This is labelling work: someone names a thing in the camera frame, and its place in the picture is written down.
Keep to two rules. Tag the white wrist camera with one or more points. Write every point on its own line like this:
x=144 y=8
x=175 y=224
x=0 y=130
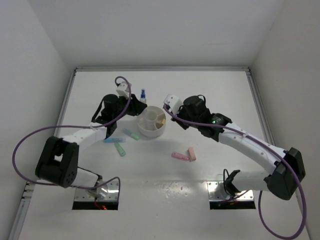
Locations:
x=123 y=90
x=173 y=102

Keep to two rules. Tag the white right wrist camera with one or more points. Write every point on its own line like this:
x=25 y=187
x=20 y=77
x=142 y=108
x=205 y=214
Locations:
x=173 y=102

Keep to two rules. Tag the translucent green stapler case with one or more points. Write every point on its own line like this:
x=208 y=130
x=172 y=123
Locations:
x=119 y=149

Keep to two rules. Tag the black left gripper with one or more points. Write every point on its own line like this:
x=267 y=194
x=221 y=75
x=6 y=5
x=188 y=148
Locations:
x=136 y=106

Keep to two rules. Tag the green highlighter pen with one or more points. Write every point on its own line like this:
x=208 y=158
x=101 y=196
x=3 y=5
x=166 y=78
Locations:
x=131 y=134

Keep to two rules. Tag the light blue eraser case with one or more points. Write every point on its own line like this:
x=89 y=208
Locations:
x=115 y=140

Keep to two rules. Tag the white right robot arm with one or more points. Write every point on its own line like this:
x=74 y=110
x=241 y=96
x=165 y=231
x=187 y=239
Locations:
x=282 y=169

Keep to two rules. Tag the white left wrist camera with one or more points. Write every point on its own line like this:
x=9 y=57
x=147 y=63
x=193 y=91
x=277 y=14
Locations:
x=123 y=90

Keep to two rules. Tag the pink highlighter pen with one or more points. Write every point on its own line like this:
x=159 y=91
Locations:
x=180 y=156

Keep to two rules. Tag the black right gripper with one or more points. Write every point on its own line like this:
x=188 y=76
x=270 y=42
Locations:
x=180 y=111

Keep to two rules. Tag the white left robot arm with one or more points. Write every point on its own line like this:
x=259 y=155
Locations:
x=58 y=162

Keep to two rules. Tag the white round divided organizer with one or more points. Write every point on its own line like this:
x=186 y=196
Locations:
x=146 y=121

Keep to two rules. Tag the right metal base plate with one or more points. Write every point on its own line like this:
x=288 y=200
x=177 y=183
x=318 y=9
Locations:
x=217 y=194

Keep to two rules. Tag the pink eraser block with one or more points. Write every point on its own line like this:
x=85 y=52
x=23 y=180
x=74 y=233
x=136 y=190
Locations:
x=191 y=154

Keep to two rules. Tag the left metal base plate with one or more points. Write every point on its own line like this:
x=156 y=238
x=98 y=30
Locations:
x=106 y=193

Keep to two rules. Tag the metal base plate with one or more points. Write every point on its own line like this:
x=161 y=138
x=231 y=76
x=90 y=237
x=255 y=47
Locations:
x=217 y=194
x=106 y=193

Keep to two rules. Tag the aluminium table frame rail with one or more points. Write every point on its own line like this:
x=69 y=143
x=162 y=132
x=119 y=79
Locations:
x=161 y=197

